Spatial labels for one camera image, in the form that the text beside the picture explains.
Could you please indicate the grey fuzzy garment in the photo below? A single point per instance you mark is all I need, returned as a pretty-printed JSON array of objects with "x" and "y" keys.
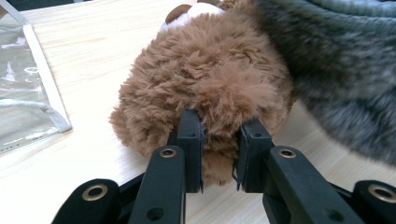
[{"x": 342, "y": 71}]

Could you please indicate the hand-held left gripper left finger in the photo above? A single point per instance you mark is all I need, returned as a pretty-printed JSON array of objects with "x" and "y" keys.
[{"x": 191, "y": 149}]

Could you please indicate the brown teddy bear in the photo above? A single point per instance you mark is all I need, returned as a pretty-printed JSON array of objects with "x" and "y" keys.
[{"x": 202, "y": 77}]

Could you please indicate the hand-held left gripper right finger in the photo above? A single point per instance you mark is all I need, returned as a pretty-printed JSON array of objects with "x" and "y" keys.
[{"x": 252, "y": 155}]

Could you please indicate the clear plastic bag white trim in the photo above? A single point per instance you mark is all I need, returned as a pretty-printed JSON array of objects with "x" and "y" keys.
[{"x": 21, "y": 93}]

